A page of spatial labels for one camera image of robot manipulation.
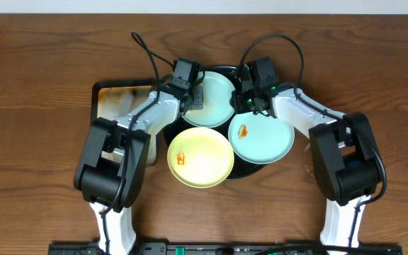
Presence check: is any light blue plate top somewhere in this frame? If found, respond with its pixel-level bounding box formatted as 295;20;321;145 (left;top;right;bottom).
182;71;235;128

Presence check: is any light blue plate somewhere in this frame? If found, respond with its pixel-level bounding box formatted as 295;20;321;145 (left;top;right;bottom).
228;113;295;164
182;71;235;128

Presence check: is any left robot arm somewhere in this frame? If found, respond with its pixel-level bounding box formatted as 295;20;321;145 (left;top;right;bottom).
73;76;201;254

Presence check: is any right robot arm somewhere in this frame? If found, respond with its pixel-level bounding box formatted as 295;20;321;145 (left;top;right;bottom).
230;81;387;248

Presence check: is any black rectangular soapy tray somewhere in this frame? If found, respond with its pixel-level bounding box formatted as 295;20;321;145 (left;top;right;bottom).
90;78;158;167

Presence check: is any light blue plate right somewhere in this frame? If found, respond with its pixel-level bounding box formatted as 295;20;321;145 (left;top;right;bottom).
228;113;295;164

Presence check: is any yellow plate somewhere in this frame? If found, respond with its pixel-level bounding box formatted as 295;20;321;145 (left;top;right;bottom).
167;127;234;188

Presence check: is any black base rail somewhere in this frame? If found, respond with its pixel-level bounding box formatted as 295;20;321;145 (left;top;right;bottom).
47;242;403;255

